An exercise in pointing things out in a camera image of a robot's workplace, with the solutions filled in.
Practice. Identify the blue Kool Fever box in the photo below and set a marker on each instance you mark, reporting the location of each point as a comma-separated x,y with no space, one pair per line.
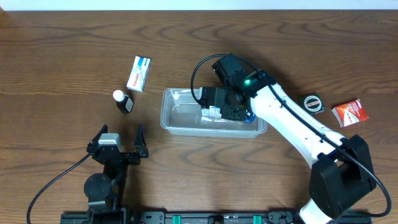
214,112

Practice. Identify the green round-logo small box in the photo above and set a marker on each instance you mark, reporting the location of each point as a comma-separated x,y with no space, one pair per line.
312,104

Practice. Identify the dark bottle white cap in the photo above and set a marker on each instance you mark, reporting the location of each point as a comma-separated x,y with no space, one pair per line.
123,101

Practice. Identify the clear plastic container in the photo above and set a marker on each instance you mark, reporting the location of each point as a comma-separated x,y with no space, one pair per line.
181,115

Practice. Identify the white Panadol box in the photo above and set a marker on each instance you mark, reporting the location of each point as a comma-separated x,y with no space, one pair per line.
139,73

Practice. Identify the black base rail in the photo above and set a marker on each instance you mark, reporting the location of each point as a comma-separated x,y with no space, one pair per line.
186,217

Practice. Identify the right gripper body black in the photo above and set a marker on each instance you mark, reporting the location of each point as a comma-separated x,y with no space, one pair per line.
233,114

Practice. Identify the red white packet box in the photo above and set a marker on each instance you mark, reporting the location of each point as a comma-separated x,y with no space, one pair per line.
350,113

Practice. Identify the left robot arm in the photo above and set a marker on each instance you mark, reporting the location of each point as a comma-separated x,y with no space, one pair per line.
105,190

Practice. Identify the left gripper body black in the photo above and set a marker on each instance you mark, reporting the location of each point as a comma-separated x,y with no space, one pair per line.
129,160

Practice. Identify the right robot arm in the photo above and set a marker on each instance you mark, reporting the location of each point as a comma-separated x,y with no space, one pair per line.
341,168

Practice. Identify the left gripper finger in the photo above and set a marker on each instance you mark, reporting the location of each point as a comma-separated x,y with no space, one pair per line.
139,142
96,139

